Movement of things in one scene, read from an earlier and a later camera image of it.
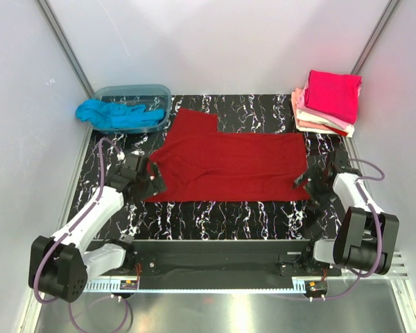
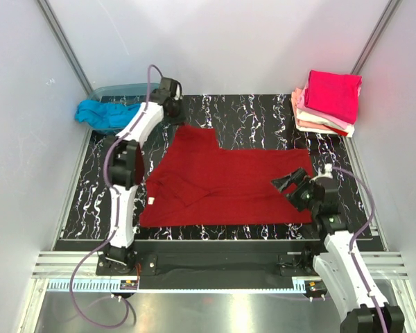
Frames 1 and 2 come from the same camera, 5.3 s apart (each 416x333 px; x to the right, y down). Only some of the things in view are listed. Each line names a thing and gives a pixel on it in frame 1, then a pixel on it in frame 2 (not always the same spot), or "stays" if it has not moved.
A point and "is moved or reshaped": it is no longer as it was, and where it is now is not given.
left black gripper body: x=141 y=180 → x=176 y=107
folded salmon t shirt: x=302 y=123 stays
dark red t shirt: x=197 y=163 is moved or reshaped
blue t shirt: x=118 y=116 stays
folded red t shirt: x=340 y=132 stays
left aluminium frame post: x=46 y=10 stays
